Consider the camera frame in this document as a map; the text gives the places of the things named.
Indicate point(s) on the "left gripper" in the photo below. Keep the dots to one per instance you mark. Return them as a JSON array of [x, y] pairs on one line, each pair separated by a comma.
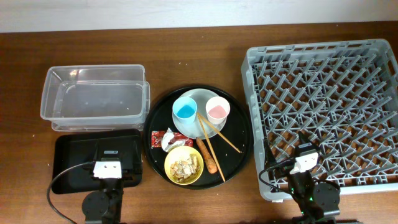
[[135, 165]]

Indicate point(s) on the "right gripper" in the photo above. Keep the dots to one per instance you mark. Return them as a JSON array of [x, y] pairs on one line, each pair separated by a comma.
[[270, 158]]

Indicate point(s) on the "red snack wrapper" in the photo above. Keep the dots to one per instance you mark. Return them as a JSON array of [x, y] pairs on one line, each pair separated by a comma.
[[156, 137]]

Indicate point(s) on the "white tissue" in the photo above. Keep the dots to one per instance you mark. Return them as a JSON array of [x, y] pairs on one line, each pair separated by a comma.
[[171, 140]]

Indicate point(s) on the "yellow bowl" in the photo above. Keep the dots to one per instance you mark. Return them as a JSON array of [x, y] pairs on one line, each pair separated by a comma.
[[175, 154]]

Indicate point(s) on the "nut and rice scraps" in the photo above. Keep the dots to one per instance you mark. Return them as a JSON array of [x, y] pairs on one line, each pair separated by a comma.
[[185, 168]]

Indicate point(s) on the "blue cup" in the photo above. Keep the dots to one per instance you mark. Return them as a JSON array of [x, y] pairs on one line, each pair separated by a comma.
[[185, 109]]

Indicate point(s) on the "wooden chopstick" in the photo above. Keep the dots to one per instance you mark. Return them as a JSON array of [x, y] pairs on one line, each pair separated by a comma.
[[212, 151], [219, 133]]

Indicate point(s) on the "orange carrot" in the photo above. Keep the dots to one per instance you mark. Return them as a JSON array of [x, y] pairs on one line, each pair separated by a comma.
[[209, 161]]

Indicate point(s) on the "pink cup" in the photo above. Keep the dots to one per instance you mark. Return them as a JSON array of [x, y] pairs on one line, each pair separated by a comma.
[[217, 109]]

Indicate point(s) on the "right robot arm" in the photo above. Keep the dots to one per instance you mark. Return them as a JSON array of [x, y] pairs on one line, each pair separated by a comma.
[[317, 199]]

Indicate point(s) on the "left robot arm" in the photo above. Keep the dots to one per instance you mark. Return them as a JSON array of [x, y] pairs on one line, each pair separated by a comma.
[[105, 204]]

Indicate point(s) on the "grey dishwasher rack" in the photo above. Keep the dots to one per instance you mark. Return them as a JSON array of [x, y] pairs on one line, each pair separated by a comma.
[[342, 94]]

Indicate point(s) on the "round black tray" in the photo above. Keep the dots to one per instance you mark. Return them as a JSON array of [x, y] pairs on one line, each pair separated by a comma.
[[237, 129]]

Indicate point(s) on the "black rectangular tray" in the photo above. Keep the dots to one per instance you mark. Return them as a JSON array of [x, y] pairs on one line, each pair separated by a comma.
[[74, 149]]

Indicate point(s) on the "clear plastic bin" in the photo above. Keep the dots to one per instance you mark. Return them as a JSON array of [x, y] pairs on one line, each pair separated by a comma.
[[95, 97]]

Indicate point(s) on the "pale grey plate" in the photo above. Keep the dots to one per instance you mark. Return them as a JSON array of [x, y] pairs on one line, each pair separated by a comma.
[[198, 111]]

